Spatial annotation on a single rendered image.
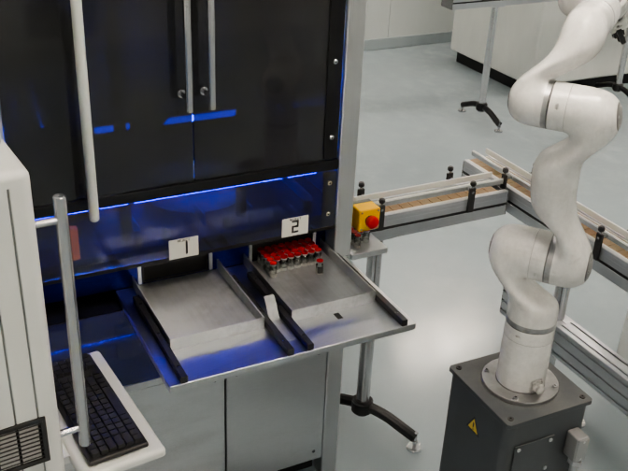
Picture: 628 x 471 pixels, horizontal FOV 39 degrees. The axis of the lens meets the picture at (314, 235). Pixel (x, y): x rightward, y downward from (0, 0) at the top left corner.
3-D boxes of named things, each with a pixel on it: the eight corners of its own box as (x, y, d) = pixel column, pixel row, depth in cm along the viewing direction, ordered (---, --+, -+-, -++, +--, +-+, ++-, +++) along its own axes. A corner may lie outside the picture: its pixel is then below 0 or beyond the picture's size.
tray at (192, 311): (132, 286, 250) (131, 276, 249) (218, 268, 261) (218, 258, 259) (170, 350, 224) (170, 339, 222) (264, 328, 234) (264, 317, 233)
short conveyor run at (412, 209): (335, 252, 281) (338, 208, 273) (313, 232, 293) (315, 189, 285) (507, 216, 309) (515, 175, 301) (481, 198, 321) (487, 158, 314)
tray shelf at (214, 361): (115, 295, 249) (115, 290, 248) (334, 249, 278) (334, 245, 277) (169, 393, 212) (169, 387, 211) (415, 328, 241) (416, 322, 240)
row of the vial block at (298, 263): (264, 271, 260) (264, 258, 258) (319, 260, 268) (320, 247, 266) (267, 275, 259) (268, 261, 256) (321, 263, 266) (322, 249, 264)
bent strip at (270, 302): (263, 314, 240) (264, 295, 238) (273, 311, 242) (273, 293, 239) (285, 341, 229) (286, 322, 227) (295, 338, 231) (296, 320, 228)
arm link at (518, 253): (550, 339, 206) (568, 250, 195) (474, 319, 212) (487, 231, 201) (561, 314, 215) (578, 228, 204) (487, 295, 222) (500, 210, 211)
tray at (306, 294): (243, 264, 264) (243, 253, 263) (320, 248, 275) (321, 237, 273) (292, 321, 238) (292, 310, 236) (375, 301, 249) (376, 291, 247)
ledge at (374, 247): (331, 240, 284) (331, 235, 283) (365, 234, 289) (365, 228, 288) (351, 260, 273) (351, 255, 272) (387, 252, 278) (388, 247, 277)
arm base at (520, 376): (574, 394, 218) (588, 333, 209) (511, 414, 210) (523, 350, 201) (526, 353, 233) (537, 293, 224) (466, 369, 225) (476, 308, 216)
